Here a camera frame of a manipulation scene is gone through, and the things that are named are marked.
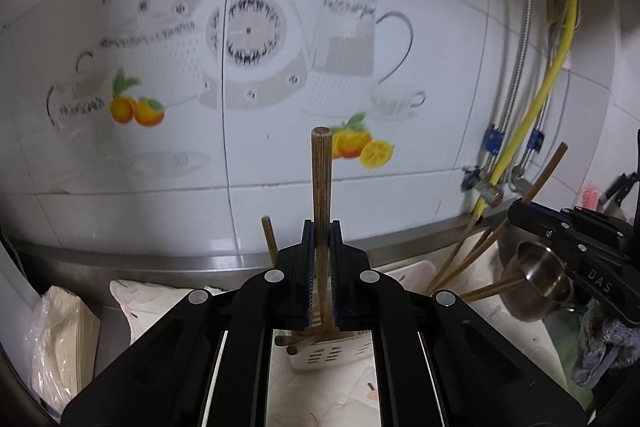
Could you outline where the steel pipe valve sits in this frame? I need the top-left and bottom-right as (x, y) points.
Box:
(510, 164), (539, 198)

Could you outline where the short braided metal hose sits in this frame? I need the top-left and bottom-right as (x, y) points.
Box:
(515, 24), (561, 178)

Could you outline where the cream plastic chopstick holder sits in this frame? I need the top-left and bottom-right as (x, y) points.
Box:
(272, 259), (436, 375)

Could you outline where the bagged paper napkin stack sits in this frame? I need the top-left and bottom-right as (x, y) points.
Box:
(30, 286), (102, 410)

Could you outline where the long braided metal hose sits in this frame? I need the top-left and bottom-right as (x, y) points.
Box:
(482, 0), (534, 188)

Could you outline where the brass pipe valve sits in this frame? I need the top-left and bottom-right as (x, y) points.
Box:
(462, 164), (504, 208)

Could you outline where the black handled knife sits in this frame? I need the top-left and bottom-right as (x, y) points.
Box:
(600, 172), (639, 208)

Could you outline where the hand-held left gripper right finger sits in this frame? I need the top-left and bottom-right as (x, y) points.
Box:
(329, 219), (586, 427)

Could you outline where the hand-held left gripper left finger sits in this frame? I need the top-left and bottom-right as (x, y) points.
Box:
(60, 219), (318, 427)

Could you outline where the cream quilted printed cloth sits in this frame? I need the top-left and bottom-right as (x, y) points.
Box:
(109, 232), (571, 427)

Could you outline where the small metal pot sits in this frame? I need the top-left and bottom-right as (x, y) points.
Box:
(499, 241), (574, 323)

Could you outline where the yellow gas hose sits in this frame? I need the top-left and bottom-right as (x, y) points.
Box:
(472, 0), (580, 220)

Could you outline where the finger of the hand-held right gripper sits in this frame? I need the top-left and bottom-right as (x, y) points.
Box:
(559, 206), (640, 254)
(508, 201), (627, 324)

